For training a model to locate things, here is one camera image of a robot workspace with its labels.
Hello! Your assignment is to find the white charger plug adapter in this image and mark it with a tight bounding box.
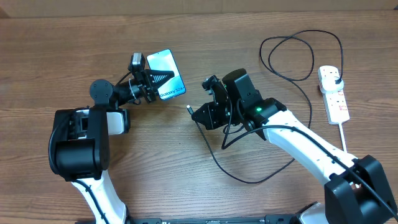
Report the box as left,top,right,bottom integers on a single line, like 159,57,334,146
320,77,345,94

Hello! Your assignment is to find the black USB charging cable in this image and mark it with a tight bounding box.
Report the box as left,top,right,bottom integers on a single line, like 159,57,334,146
186,29,345,184

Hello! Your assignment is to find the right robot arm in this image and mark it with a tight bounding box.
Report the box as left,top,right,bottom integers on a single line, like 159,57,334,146
187,68,397,223

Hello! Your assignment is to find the Samsung Galaxy smartphone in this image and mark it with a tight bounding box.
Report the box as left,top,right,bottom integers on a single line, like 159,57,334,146
147,49,186,100

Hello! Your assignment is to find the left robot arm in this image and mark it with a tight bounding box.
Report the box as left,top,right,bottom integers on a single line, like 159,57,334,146
48,69,175,223

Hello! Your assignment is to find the white power strip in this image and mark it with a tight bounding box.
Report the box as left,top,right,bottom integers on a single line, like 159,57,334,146
317,65,350,124

